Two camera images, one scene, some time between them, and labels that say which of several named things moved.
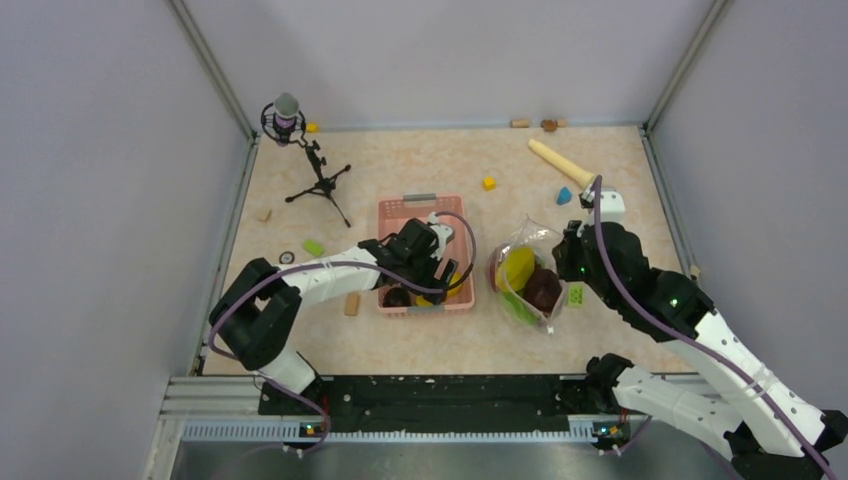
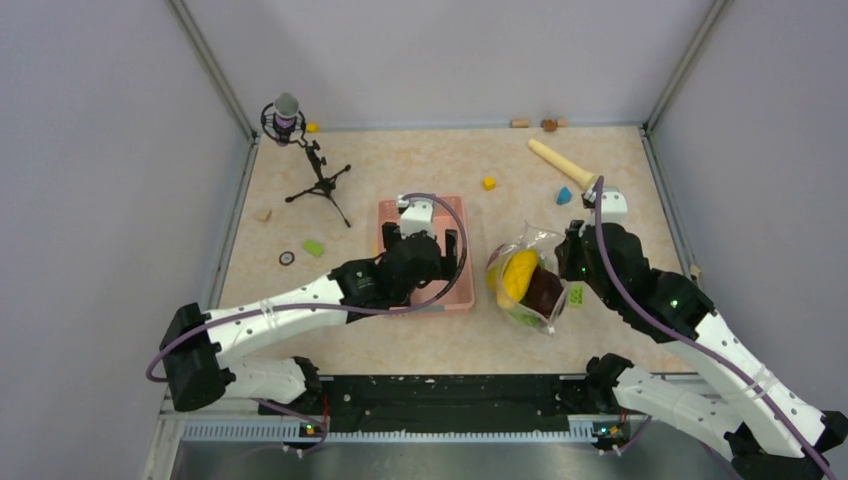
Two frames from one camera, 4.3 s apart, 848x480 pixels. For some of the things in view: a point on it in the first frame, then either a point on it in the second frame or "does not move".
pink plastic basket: [396, 212] does not move
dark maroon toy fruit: [543, 289] does not move
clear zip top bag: [527, 276] does not move
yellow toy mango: [515, 270] to [495, 280]
